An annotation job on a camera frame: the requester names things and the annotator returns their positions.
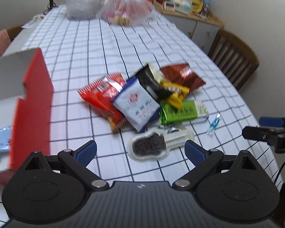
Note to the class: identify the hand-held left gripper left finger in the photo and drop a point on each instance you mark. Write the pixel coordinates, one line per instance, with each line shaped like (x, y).
(86, 150)

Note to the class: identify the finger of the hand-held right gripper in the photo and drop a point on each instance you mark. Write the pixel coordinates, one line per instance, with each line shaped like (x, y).
(256, 134)
(270, 121)

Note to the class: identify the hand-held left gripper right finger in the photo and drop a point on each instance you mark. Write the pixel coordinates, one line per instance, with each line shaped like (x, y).
(193, 152)

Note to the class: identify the small clear blue packet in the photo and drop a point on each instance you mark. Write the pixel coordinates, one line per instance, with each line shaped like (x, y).
(213, 125)

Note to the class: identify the green snack packet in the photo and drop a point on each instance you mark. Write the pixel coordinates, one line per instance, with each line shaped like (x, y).
(180, 112)

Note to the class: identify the clear tray of dark cookies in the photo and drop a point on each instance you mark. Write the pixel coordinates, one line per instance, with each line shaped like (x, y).
(147, 145)

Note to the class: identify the yellow snack packet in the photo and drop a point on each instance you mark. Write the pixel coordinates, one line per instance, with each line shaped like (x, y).
(174, 95)

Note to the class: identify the white and blue snack packet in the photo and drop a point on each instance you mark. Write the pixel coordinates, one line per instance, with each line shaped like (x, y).
(135, 104)

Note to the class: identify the dark red snack packet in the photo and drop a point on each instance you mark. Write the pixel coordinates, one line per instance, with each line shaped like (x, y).
(182, 76)

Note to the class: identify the red cardboard box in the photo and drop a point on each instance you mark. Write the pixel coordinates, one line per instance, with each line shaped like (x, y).
(33, 95)

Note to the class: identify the black snack packet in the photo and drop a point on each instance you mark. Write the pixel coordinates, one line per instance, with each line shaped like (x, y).
(148, 80)

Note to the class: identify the light blue snack packet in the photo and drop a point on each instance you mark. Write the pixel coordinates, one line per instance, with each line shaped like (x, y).
(1, 140)

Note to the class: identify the cream snack packet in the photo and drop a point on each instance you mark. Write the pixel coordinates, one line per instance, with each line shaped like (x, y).
(156, 73)

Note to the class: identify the dark cloth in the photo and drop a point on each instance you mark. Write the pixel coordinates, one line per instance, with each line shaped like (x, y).
(283, 199)

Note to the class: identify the wooden slatted chair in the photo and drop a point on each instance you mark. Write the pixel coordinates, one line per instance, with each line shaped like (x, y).
(235, 52)

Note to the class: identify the white checked tablecloth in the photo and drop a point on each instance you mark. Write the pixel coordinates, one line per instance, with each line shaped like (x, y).
(85, 52)

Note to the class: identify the grey cabinet with wooden top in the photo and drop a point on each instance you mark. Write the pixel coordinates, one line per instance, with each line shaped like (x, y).
(200, 32)

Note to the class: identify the yellow and black object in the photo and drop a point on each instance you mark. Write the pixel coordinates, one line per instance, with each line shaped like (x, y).
(196, 4)

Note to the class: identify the white and teal box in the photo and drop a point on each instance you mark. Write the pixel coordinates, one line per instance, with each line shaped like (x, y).
(181, 2)

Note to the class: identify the pinkish plastic bag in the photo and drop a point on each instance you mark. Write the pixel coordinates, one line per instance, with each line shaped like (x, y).
(128, 7)

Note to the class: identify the clear plastic bag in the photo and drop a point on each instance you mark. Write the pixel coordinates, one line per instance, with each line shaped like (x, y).
(83, 0)

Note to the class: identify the wooden desk organizer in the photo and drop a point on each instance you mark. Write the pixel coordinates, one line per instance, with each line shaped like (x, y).
(160, 4)

